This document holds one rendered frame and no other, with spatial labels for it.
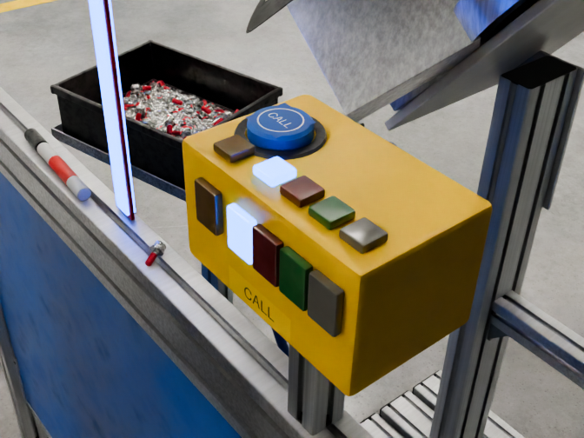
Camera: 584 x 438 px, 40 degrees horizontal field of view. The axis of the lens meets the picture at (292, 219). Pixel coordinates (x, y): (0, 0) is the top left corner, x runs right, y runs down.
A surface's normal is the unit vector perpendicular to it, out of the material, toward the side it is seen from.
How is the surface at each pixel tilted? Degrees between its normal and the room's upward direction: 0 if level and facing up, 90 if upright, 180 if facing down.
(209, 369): 90
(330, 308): 90
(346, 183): 0
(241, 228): 90
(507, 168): 90
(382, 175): 0
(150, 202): 0
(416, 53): 55
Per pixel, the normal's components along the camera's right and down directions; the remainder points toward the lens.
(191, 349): -0.78, 0.36
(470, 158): 0.02, -0.80
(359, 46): -0.21, 0.01
